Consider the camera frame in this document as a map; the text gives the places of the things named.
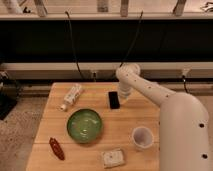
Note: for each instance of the black eraser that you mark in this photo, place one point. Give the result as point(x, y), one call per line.
point(113, 100)

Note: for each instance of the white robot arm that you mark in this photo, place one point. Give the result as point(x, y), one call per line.
point(183, 130)

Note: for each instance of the white tube bottle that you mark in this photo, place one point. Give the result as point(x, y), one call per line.
point(71, 96)

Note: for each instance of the green bowl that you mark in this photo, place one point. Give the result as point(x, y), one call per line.
point(84, 126)

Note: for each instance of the white plastic cup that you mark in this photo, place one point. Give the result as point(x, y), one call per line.
point(142, 138)

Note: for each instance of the red-brown chili pepper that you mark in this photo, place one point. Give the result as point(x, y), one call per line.
point(56, 148)

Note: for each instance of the black equipment at left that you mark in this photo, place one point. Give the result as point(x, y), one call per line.
point(9, 93)

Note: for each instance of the wall outlet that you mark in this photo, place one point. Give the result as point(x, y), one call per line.
point(94, 75)

